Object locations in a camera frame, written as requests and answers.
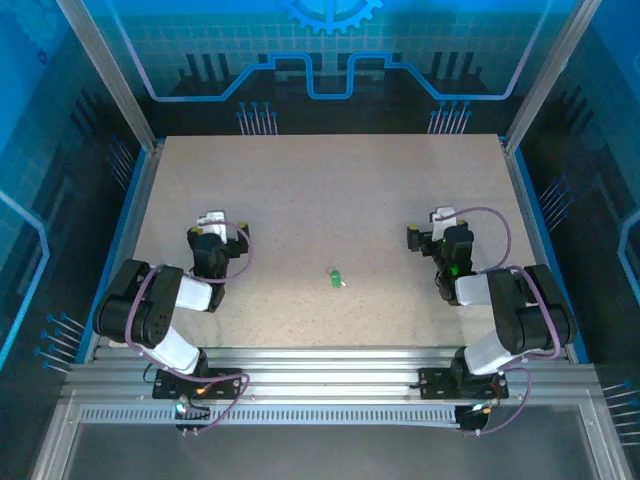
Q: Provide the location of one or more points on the green key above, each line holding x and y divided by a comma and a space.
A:
334, 279

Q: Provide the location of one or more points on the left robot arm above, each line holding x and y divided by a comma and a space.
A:
160, 300

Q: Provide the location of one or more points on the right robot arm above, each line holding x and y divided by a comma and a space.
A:
525, 315

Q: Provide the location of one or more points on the grey metal front panel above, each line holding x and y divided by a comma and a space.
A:
320, 455

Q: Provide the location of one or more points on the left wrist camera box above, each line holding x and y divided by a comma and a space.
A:
212, 220

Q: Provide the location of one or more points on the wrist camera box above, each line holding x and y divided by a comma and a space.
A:
212, 220
444, 220

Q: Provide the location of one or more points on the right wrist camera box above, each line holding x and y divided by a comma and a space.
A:
444, 220

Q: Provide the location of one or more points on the aluminium table side rail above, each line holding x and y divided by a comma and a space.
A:
532, 240
132, 240

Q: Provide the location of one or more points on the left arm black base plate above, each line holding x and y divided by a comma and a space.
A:
225, 382

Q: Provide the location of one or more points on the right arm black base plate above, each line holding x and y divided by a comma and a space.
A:
435, 382

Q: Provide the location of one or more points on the aluminium mounting rail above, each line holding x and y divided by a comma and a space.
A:
325, 372

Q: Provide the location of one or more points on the aluminium frame post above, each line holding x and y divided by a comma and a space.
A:
107, 75
552, 75

